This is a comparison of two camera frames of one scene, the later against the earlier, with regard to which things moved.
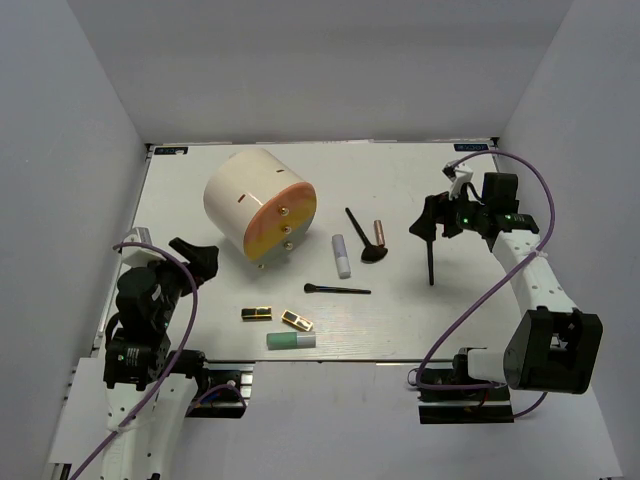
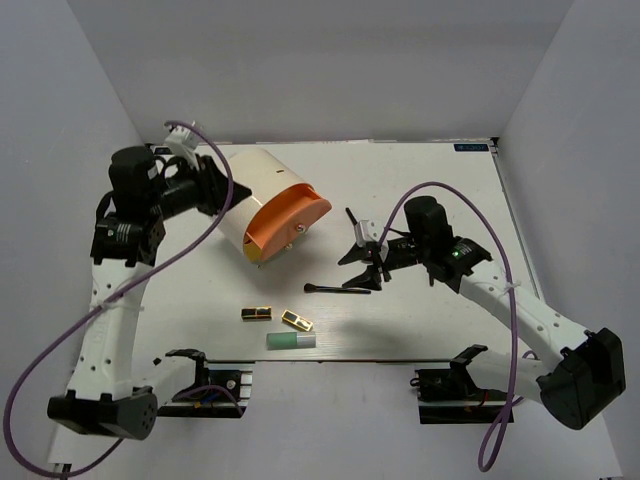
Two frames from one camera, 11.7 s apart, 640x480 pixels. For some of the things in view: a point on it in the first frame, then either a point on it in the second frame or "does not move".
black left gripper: [203, 259] -> [215, 189]
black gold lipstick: [257, 314] does not move
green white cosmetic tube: [290, 340] does not move
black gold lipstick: [296, 320] does not move
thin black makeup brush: [310, 288] does not move
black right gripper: [437, 208] -> [370, 280]
